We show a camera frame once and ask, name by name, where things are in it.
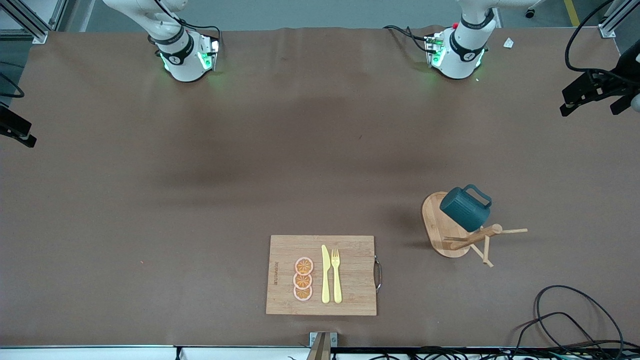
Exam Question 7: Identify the dark teal cup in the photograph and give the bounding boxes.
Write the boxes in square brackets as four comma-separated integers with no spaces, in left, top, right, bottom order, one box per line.
[439,184,493,232]

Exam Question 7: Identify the office chair castor leg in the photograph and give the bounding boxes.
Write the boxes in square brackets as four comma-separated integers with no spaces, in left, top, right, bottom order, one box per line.
[522,0,548,19]

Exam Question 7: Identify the wooden mug tree stand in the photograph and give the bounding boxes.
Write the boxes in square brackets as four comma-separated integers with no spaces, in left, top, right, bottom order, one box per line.
[421,191,529,268]

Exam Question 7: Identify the brown table cover sheet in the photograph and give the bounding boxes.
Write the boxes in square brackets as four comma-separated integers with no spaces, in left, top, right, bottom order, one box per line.
[0,26,640,348]

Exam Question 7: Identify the bamboo cutting board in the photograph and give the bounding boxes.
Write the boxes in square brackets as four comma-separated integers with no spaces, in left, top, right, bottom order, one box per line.
[265,235,383,317]

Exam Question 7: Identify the yellow plastic fork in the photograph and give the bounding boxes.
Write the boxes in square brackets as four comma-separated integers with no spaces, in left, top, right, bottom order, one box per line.
[331,248,343,304]

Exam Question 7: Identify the yellow plastic knife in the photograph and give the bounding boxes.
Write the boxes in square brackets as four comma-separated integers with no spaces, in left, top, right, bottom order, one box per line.
[321,244,331,304]

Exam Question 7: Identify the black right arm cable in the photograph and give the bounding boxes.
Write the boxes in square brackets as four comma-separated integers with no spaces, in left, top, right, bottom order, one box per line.
[0,61,25,99]

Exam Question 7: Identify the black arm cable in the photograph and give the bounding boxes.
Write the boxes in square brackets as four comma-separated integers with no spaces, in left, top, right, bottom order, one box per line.
[565,0,640,86]
[0,61,25,99]

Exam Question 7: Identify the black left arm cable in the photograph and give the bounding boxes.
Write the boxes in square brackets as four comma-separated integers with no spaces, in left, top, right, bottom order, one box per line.
[565,0,640,86]

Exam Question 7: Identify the aluminium frame post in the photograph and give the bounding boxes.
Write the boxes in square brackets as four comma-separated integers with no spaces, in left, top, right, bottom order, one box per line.
[0,0,68,45]
[598,0,640,39]

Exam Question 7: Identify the black left base cable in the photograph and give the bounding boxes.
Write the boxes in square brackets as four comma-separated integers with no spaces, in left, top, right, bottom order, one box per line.
[382,24,436,55]

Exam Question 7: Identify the black base cable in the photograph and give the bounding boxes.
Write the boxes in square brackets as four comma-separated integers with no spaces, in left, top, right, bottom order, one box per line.
[177,19,223,51]
[382,24,436,55]

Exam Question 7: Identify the black looped cable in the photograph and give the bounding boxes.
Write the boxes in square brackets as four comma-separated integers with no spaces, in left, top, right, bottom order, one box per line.
[534,285,626,353]
[512,312,601,358]

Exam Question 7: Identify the black right base cable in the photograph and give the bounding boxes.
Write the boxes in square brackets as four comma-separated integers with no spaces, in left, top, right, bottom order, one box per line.
[177,19,223,51]

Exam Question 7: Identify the white table edge rail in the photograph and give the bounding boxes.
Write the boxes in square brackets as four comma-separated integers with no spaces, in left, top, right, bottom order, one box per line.
[0,345,311,360]

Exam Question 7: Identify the black cable along table edge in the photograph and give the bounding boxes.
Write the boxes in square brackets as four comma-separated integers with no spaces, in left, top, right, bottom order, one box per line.
[350,346,640,360]

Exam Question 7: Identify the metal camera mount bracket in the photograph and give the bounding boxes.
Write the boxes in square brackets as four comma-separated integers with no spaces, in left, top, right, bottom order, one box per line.
[306,331,338,360]

